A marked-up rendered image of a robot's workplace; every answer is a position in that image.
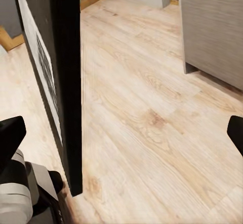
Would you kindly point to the dishwasher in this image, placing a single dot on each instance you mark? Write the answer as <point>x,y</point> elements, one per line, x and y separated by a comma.
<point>213,37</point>

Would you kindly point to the door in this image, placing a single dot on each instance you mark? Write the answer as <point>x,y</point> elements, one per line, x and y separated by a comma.
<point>10,29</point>

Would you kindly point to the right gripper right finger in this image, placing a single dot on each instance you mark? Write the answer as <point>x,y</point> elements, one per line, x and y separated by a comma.
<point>235,132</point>

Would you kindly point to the poster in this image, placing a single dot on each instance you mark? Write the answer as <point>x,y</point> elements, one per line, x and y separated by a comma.
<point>51,31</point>

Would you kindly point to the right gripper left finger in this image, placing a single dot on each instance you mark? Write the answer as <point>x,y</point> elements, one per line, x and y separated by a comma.
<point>12,132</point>

